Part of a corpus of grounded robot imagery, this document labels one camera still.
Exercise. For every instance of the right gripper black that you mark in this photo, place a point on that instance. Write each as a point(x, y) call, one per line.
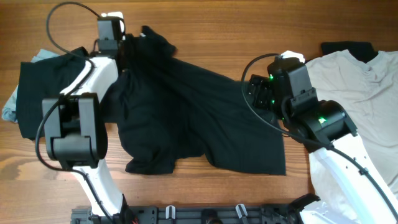
point(258, 86)

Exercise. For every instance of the black t-shirt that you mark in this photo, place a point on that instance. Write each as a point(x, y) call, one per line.
point(166, 109)

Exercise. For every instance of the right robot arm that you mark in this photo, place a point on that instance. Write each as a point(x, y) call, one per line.
point(327, 132)

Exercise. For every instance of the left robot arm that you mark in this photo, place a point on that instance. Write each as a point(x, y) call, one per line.
point(75, 132)

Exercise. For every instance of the beige t-shirt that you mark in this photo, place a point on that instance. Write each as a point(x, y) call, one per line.
point(368, 92)

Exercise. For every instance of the black garment under pile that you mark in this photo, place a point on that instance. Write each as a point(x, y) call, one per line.
point(362, 51)

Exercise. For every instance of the folded black garment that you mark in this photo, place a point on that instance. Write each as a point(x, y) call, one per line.
point(43, 79)

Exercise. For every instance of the folded light blue garment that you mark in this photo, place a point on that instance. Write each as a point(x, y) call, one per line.
point(9, 109)

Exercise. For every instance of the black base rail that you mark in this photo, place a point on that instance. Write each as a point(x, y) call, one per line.
point(264, 214)

